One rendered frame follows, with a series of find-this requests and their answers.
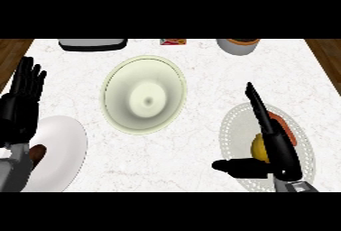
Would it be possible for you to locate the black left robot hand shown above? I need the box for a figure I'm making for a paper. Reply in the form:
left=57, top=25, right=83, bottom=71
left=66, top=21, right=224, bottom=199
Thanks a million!
left=0, top=56, right=48, bottom=148

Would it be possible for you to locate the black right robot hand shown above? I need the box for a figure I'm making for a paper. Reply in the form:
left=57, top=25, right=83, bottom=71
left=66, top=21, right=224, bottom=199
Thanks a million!
left=212, top=81, right=306, bottom=182

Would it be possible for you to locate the yellow lemon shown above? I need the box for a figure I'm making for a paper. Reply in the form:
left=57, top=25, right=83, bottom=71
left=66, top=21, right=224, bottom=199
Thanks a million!
left=252, top=133, right=272, bottom=164

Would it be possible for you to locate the white perforated oval placemat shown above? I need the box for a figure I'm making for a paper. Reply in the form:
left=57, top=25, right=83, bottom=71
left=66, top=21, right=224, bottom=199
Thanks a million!
left=219, top=102, right=318, bottom=193

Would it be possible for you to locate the pale green bowl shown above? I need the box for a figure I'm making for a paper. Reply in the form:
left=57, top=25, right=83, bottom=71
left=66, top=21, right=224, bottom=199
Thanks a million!
left=100, top=54, right=190, bottom=135

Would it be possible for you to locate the orange carrot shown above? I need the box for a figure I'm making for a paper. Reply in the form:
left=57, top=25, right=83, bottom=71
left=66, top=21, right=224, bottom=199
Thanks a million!
left=266, top=112, right=299, bottom=146

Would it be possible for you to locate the brown round food item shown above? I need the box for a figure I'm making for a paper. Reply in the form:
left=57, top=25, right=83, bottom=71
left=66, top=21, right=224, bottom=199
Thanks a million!
left=29, top=143, right=49, bottom=168

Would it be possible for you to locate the white plate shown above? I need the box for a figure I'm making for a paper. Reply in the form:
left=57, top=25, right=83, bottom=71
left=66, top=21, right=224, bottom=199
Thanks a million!
left=21, top=115, right=89, bottom=193

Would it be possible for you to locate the grey and black appliance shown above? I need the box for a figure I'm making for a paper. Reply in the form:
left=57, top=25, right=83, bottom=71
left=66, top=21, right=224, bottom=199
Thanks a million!
left=58, top=38, right=131, bottom=52

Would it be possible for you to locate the grey pot with orange rim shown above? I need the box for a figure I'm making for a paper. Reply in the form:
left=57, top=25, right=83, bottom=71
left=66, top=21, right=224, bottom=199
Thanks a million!
left=216, top=38, right=262, bottom=57

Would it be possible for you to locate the red and yellow box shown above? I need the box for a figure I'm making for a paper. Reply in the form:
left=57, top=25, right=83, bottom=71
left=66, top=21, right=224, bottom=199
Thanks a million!
left=160, top=38, right=188, bottom=46

